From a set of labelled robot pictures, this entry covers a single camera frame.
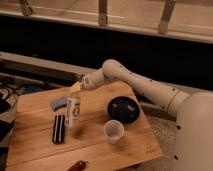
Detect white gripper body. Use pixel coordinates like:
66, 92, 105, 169
70, 76, 95, 92

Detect white labelled bottle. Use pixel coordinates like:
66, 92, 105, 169
65, 96, 80, 128

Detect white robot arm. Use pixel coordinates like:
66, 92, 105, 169
80, 59, 213, 171

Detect blue sponge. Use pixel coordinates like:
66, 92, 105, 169
50, 96, 68, 111

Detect black round plate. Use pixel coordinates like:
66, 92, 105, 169
107, 96, 140, 124

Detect wooden board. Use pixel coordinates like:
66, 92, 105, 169
6, 82, 162, 171

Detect translucent plastic cup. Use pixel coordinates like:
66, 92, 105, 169
103, 120, 124, 144

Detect black white striped block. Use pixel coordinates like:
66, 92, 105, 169
52, 115, 65, 144

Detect red brown small object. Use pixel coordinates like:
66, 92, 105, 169
67, 161, 88, 171

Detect cables and clutter left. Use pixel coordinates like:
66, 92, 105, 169
0, 75, 41, 171

